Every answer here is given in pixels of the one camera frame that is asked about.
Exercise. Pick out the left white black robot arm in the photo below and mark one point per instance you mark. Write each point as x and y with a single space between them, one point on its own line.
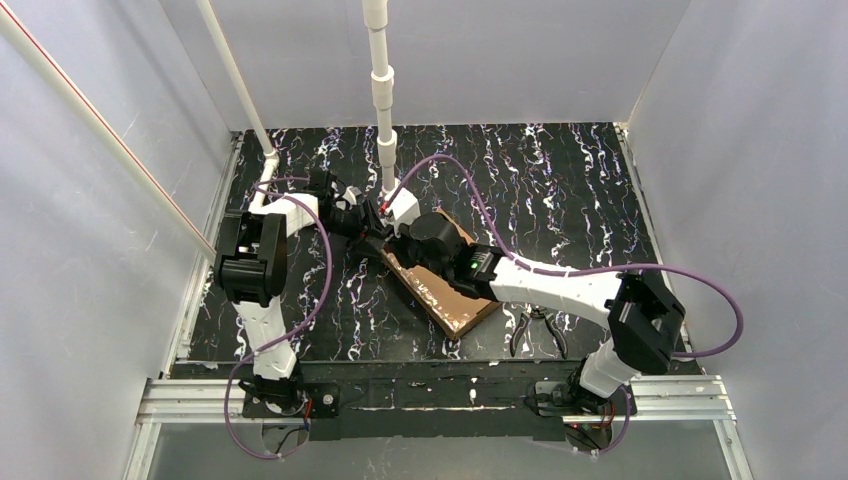
251 267

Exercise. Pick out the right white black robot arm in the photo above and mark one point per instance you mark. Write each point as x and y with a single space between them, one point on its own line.
641 314

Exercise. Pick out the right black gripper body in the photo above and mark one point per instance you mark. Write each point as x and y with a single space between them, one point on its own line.
395 244

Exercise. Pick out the black grey wire stripper pliers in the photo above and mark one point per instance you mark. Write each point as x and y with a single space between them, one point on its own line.
537 329

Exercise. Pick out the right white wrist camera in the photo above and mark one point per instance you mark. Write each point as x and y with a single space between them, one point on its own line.
398 207

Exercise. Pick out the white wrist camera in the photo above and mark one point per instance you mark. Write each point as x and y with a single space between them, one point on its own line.
349 198
398 207

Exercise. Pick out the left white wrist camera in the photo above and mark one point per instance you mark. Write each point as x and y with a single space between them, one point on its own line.
349 198

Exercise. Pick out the brown cardboard express box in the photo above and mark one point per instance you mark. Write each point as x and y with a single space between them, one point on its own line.
457 303

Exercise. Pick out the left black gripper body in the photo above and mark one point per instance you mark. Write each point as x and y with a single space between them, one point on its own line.
357 220

